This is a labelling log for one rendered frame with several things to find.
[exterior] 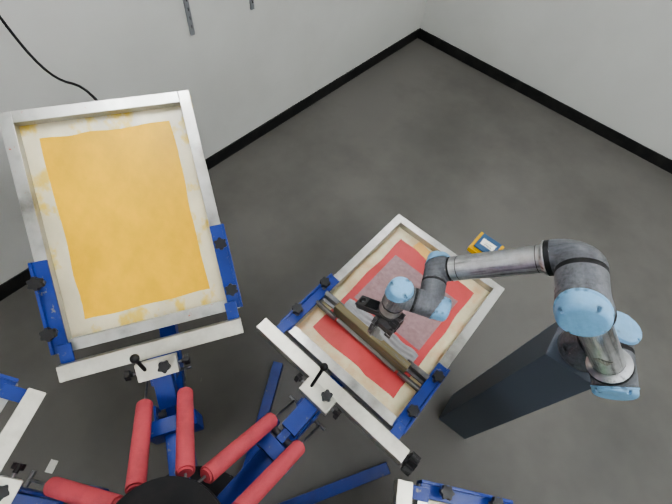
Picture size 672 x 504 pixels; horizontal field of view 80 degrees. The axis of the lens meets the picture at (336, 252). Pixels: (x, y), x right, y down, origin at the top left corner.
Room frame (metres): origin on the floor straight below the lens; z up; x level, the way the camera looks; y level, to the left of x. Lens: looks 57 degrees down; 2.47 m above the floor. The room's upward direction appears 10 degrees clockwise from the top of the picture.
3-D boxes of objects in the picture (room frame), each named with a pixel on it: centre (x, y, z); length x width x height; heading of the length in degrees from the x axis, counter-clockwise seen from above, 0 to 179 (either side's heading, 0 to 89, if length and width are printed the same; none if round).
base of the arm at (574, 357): (0.60, -0.89, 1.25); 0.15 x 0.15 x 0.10
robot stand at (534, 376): (0.60, -0.89, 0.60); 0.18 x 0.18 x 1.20; 61
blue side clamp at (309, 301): (0.71, 0.07, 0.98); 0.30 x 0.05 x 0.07; 147
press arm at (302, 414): (0.28, 0.01, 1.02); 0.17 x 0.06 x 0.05; 147
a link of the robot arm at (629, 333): (0.59, -0.89, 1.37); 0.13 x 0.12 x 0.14; 171
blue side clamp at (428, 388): (0.40, -0.40, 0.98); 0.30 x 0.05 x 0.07; 147
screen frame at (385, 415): (0.75, -0.30, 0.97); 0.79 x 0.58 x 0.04; 147
